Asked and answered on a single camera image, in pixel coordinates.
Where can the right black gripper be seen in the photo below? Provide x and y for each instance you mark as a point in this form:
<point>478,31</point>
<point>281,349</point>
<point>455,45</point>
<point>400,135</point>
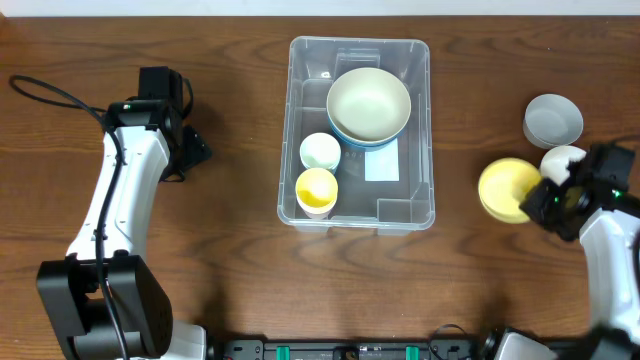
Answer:
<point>532,206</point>

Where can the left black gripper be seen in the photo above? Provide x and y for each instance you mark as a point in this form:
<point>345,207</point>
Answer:
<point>198,149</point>

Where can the white small bowl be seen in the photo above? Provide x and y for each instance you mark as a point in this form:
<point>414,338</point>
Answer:
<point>555,162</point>

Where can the yellow small bowl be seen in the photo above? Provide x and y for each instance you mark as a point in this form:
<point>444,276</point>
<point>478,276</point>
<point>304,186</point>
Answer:
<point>502,187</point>

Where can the grey small bowl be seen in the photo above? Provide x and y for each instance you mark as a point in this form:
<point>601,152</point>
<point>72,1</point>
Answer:
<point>551,120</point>

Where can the cream white cup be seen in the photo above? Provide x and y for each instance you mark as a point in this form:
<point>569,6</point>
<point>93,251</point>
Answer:
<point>316,150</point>

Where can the yellow cup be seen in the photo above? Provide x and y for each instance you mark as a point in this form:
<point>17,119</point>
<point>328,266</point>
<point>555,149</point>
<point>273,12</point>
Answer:
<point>316,188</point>

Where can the cream large bowl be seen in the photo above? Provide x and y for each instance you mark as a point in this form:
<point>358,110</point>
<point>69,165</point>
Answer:
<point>369,104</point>

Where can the dark blue bowl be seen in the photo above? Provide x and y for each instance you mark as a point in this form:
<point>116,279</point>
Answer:
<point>363,145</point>

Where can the pink cup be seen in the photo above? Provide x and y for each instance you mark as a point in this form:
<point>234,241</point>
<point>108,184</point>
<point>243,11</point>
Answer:
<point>317,214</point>

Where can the light blue cup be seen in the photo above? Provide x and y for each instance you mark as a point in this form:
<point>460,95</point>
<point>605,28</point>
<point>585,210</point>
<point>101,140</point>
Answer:
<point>334,162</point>

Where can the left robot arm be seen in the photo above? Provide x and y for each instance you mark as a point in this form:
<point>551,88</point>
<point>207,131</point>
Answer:
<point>102,300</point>

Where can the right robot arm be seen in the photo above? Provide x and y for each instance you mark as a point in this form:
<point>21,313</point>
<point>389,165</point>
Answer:
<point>610,240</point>

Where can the clear plastic storage container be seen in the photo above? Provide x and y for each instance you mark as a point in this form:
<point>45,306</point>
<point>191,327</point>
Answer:
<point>390,208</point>

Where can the white label sticker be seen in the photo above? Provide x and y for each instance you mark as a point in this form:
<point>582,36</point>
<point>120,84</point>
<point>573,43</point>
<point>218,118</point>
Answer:
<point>382,164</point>

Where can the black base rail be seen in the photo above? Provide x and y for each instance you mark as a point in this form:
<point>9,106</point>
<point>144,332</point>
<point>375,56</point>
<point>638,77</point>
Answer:
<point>446,349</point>

